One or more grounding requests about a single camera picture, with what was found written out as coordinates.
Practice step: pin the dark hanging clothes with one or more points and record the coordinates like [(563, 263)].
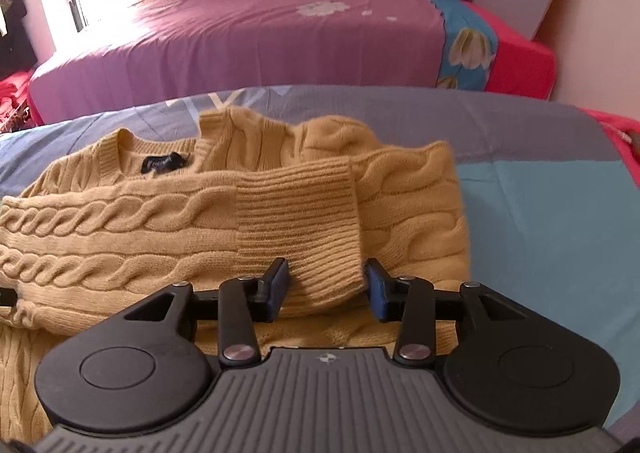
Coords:
[(11, 8)]

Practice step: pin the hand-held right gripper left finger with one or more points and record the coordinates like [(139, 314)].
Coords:
[(278, 290)]

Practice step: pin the pile of pink red clothes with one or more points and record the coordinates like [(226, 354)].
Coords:
[(14, 98)]

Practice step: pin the blue tulip print fabric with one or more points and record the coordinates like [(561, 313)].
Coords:
[(467, 48)]

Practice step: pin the purple floral bed sheet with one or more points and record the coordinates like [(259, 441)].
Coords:
[(240, 43)]

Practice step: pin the red blanket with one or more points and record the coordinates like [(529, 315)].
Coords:
[(610, 125)]

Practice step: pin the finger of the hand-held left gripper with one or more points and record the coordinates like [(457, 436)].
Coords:
[(7, 297)]

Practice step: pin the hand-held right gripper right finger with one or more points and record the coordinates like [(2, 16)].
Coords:
[(376, 290)]

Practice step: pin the dark flat object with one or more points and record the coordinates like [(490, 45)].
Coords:
[(636, 143)]

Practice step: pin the pink red mattress cover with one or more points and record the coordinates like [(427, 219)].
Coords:
[(520, 63)]

